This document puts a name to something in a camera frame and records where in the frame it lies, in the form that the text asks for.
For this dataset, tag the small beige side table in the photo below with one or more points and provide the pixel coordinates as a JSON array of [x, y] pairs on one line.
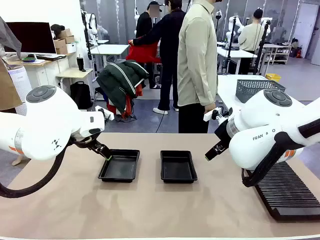
[[75, 73]]

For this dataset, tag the grey mesh basket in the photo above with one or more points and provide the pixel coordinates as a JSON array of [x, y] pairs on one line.
[[247, 88]]

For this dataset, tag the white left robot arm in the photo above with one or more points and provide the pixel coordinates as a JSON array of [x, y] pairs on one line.
[[50, 120]]

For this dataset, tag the person in beige shirt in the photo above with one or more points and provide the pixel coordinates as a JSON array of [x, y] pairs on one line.
[[195, 62]]

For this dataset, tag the black metal chair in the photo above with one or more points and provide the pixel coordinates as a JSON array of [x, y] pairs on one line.
[[96, 97]]

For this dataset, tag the black backpack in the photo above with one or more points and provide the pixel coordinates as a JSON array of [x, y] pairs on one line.
[[80, 96]]

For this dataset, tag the yellow plastic bin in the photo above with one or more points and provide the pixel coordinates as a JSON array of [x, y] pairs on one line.
[[273, 77]]

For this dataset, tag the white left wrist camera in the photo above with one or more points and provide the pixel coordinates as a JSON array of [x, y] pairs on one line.
[[106, 113]]

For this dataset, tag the person in black top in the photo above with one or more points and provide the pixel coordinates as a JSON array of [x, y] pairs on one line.
[[143, 27]]

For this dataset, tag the black computer monitor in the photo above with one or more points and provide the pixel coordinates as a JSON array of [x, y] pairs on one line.
[[30, 37]]

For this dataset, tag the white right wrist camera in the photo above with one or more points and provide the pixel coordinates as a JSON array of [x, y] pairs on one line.
[[212, 113]]

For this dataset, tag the metal storage shelf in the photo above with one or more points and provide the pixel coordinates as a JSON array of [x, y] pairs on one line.
[[278, 53]]

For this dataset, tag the person's right hand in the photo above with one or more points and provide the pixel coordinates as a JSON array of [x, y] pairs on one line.
[[210, 108]]

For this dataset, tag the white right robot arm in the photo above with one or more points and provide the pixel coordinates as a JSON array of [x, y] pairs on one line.
[[262, 117]]

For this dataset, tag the white air purifier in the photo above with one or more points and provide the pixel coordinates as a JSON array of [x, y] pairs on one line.
[[18, 77]]

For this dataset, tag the black bag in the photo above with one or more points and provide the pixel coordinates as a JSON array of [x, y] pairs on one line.
[[57, 28]]

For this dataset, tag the black plastic ESD tray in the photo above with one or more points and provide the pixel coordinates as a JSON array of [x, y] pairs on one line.
[[120, 170], [178, 170]]

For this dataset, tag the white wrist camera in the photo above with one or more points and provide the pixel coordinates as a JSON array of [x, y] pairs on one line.
[[106, 113], [212, 113]]

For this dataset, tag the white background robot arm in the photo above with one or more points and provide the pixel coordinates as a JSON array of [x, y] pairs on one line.
[[238, 23]]

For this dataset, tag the black tumbler with straw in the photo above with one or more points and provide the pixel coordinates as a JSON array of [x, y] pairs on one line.
[[80, 63]]

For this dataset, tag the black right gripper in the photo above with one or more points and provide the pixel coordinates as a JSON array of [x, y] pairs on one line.
[[223, 135]]

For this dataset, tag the green plate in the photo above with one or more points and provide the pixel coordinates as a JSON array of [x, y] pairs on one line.
[[28, 59]]

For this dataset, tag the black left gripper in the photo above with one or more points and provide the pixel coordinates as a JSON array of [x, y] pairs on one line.
[[85, 142]]

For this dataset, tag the white desk cabinet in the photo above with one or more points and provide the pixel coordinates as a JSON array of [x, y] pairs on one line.
[[47, 72]]

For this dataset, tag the brown cardboard box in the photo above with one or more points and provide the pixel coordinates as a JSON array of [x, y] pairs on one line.
[[61, 50], [59, 43], [69, 39], [65, 33]]

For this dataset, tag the person with black cap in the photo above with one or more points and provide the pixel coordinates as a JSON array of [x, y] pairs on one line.
[[251, 37]]

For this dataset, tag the dark green puffer jacket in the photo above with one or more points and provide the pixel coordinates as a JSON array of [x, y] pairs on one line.
[[117, 80]]

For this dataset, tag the person in dark jacket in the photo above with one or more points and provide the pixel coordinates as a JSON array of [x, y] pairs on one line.
[[170, 50]]

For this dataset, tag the red orange garment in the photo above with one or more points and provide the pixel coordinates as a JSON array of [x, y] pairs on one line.
[[127, 105]]

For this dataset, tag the grey hanging cloth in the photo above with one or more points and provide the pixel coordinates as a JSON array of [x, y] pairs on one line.
[[10, 37]]

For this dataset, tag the black camera stand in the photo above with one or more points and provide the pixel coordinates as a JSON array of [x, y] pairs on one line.
[[86, 35], [231, 42], [261, 47]]

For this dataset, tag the white storage box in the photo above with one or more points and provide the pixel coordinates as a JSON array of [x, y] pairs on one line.
[[71, 48]]

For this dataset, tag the black slotted board rack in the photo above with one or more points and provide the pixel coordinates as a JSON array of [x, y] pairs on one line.
[[287, 192]]

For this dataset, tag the red jacket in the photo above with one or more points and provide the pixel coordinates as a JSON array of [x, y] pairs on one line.
[[145, 52]]

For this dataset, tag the white work table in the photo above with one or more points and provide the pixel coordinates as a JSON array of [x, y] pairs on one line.
[[110, 48], [235, 53]]

